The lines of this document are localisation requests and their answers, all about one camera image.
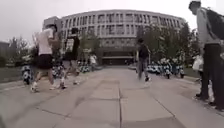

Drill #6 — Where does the row of dark trees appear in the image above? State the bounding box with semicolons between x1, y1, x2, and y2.
135;22;202;69

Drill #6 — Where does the large curved grey building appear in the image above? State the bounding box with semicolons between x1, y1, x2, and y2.
42;9;187;66

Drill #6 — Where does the grass strip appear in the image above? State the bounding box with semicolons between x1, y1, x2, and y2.
0;66;25;83

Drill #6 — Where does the group of bushy trees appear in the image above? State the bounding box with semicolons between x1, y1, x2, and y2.
0;36;33;68

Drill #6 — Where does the grey paved plaza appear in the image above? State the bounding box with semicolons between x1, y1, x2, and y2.
0;66;224;128

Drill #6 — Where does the row of thin trees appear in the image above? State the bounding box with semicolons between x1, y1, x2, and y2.
78;30;102;65

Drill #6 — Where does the person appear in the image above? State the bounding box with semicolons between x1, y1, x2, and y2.
58;27;82;90
88;54;98;70
188;0;224;113
29;23;60;94
135;37;152;83

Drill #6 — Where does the scooter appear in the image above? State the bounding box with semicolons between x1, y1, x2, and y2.
20;55;34;86

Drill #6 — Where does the row of parked bicycles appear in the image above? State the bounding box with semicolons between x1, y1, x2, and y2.
51;61;93;80

